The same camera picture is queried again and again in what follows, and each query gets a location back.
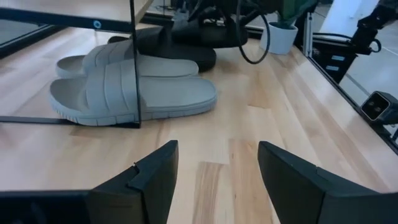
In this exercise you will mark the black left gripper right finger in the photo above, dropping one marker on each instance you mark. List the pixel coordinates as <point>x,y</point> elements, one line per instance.
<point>295,186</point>

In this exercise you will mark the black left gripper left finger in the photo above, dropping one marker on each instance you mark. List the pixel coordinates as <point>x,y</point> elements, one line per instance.
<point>149,186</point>

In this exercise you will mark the black rubber slide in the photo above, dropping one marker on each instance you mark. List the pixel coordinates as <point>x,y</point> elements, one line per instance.
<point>186,57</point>
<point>217,37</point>

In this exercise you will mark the grey rubber slide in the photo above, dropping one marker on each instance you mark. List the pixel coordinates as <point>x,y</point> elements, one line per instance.
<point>124,93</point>
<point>102,54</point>

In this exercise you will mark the white plant pot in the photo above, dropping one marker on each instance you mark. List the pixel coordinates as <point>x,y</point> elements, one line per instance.
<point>278,39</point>

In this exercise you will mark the black equipment box with labels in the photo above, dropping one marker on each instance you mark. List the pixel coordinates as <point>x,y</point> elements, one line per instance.
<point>334,56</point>

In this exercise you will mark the silver aluminium rig post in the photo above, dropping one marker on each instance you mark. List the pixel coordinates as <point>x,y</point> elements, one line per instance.
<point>308,34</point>

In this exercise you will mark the wooden shelf with black frame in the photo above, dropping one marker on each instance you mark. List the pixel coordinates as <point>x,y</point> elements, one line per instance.
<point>135,77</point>

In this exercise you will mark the table-level camera box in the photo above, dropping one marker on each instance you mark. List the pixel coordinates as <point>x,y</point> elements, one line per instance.
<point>377,107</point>

